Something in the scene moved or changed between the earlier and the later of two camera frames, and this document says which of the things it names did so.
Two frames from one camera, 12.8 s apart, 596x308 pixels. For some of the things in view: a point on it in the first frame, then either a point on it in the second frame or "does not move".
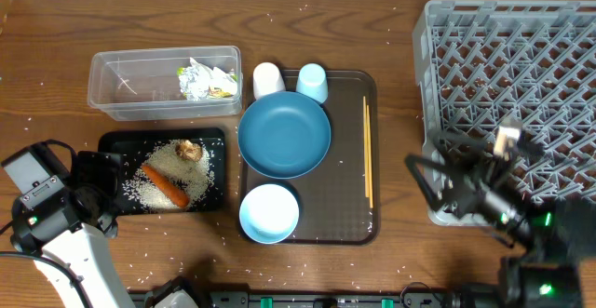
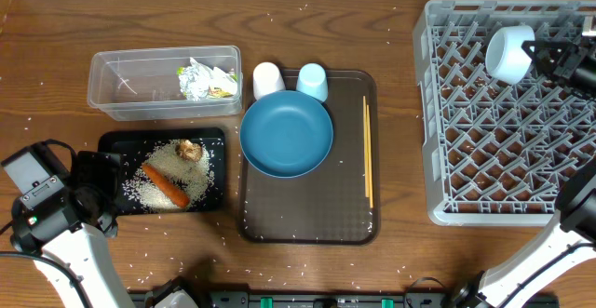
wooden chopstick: x=369 y=155 does not move
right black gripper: x=466 y=185 → x=568 y=65
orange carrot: x=166 y=187 does not move
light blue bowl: x=269 y=213 → x=506 y=58
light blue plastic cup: x=312 y=81 does not move
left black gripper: x=110 y=175 does not move
